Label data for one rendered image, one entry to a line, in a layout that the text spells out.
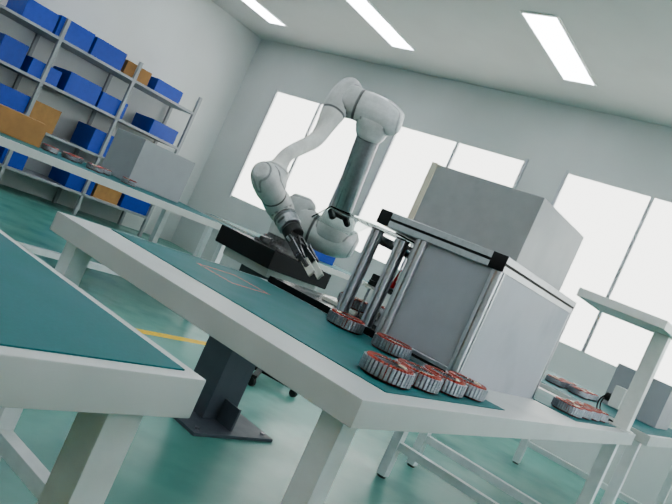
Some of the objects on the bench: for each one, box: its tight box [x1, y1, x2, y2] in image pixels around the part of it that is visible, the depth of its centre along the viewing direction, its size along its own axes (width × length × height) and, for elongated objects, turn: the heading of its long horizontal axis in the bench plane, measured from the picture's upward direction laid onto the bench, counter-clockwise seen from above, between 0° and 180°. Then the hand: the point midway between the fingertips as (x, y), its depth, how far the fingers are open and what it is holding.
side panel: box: [376, 239, 506, 374], centre depth 189 cm, size 28×3×32 cm, turn 144°
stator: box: [371, 332, 413, 360], centre depth 180 cm, size 11×11×4 cm
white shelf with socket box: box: [576, 287, 672, 435], centre depth 277 cm, size 35×37×46 cm
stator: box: [326, 308, 366, 335], centre depth 191 cm, size 11×11×4 cm
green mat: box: [111, 229, 505, 411], centre depth 174 cm, size 94×61×1 cm, turn 144°
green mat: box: [533, 388, 615, 427], centre depth 277 cm, size 94×61×1 cm, turn 144°
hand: (312, 269), depth 243 cm, fingers open, 5 cm apart
